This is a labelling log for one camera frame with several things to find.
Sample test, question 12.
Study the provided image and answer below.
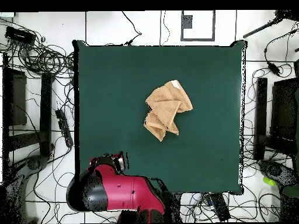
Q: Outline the tan terry towel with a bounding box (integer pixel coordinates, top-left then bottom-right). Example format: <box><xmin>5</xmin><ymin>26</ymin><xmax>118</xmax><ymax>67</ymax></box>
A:
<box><xmin>142</xmin><ymin>79</ymin><xmax>194</xmax><ymax>142</ymax></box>

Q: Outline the long black power strip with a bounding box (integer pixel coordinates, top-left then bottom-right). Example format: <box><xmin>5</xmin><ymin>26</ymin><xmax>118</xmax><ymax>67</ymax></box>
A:
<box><xmin>55</xmin><ymin>108</ymin><xmax>74</xmax><ymax>148</ymax></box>

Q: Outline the dark green table cloth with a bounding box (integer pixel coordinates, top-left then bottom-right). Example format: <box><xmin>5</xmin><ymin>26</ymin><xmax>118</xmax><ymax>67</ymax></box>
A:
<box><xmin>72</xmin><ymin>39</ymin><xmax>248</xmax><ymax>195</ymax></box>

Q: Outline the grey stand base with wheel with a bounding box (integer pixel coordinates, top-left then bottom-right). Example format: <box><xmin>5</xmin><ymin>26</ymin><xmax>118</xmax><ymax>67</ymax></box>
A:
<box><xmin>258</xmin><ymin>159</ymin><xmax>299</xmax><ymax>187</ymax></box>
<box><xmin>4</xmin><ymin>155</ymin><xmax>48</xmax><ymax>223</ymax></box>

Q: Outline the yellow-green small object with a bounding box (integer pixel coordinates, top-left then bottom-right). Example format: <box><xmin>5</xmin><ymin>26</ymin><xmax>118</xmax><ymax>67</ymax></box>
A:
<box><xmin>262</xmin><ymin>176</ymin><xmax>277</xmax><ymax>187</ymax></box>

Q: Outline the black tripod rod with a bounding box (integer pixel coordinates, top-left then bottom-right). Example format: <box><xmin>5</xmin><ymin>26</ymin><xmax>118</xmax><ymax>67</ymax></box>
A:
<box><xmin>242</xmin><ymin>10</ymin><xmax>299</xmax><ymax>39</ymax></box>

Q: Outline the black metal frame with panel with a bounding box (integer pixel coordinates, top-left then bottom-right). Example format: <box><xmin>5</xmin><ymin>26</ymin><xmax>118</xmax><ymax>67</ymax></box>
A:
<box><xmin>2</xmin><ymin>52</ymin><xmax>55</xmax><ymax>162</ymax></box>

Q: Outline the black cable with plug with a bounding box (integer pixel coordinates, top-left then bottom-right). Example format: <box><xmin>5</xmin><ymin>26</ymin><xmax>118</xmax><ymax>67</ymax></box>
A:
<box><xmin>121</xmin><ymin>10</ymin><xmax>142</xmax><ymax>46</ymax></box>

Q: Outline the thin black cable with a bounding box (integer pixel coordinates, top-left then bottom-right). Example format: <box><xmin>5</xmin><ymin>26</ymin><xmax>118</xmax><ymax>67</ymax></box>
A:
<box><xmin>159</xmin><ymin>10</ymin><xmax>171</xmax><ymax>46</ymax></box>

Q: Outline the black metal frame with seat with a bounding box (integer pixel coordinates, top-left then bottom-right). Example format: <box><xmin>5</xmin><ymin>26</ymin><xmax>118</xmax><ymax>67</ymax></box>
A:
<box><xmin>253</xmin><ymin>77</ymin><xmax>299</xmax><ymax>162</ymax></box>

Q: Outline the black hub box with cables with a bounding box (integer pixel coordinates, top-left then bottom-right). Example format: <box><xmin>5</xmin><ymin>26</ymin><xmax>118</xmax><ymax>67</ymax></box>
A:
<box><xmin>5</xmin><ymin>26</ymin><xmax>37</xmax><ymax>45</ymax></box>

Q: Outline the grey square floor frame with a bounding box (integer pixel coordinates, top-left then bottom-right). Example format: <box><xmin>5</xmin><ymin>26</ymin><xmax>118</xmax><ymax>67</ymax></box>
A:
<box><xmin>180</xmin><ymin>10</ymin><xmax>216</xmax><ymax>42</ymax></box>

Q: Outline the black power adapter with cable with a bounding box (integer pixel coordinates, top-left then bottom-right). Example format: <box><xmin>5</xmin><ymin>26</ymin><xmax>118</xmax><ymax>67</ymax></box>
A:
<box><xmin>263</xmin><ymin>30</ymin><xmax>299</xmax><ymax>78</ymax></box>

